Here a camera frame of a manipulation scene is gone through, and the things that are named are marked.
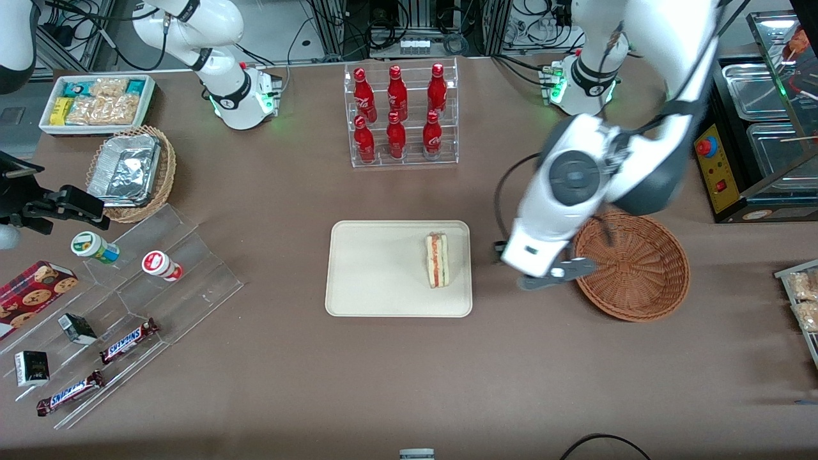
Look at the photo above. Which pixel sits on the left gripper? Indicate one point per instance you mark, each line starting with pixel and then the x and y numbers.
pixel 499 246

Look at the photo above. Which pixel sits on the triangular sandwich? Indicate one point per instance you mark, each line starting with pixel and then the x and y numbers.
pixel 438 260

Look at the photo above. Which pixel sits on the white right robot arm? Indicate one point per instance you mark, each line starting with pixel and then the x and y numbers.
pixel 236 96

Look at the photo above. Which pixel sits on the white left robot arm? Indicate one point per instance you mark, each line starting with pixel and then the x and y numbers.
pixel 664 38

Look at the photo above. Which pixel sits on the light wicker basket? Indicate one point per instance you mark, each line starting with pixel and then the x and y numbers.
pixel 167 176

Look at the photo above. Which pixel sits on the brown wicker basket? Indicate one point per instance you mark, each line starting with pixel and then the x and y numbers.
pixel 639 275

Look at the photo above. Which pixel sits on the cream plastic tray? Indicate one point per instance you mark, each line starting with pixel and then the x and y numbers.
pixel 377 271

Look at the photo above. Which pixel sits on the metal snack tray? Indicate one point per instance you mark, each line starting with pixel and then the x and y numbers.
pixel 781 273

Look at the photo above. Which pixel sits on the green cap yogurt bottle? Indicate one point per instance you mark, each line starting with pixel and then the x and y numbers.
pixel 94 248

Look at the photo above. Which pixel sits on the white snack bin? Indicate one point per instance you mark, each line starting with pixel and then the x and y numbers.
pixel 46 124

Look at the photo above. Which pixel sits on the aluminium foil container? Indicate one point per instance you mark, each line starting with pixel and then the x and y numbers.
pixel 124 171

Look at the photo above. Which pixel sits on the yellow snack pack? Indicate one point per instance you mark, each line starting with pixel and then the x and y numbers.
pixel 61 112

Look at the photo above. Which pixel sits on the clear cracker pack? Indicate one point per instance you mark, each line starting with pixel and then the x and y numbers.
pixel 118 110
pixel 83 112

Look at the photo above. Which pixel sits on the teal snack pack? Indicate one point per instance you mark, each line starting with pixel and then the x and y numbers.
pixel 78 87

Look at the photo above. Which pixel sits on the red plaid cookie box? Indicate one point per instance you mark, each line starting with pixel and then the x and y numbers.
pixel 32 297

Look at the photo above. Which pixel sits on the red cap yogurt bottle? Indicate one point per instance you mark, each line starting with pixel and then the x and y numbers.
pixel 161 265

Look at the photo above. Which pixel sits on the small black box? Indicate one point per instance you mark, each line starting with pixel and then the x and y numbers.
pixel 32 368
pixel 78 328

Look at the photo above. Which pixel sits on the clear acrylic stepped stand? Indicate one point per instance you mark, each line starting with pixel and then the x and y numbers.
pixel 192 287

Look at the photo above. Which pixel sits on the Snickers bar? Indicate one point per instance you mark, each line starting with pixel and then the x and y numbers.
pixel 128 340
pixel 70 393

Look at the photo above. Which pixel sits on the clear acrylic bottle rack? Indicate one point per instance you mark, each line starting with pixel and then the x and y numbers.
pixel 412 163

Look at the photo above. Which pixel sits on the red cola bottle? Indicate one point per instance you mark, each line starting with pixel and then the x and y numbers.
pixel 397 94
pixel 364 144
pixel 396 140
pixel 432 137
pixel 437 91
pixel 364 96

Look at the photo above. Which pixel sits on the black food warmer display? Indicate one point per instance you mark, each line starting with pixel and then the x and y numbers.
pixel 725 185

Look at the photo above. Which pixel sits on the white power strip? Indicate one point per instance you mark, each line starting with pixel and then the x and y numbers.
pixel 415 46

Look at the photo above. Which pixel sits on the small grey device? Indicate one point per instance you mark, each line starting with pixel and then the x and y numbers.
pixel 416 455

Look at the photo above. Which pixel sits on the clear pastry pack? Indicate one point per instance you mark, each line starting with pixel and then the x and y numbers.
pixel 804 285
pixel 807 316

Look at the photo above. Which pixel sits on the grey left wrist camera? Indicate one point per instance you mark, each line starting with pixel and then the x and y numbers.
pixel 556 273

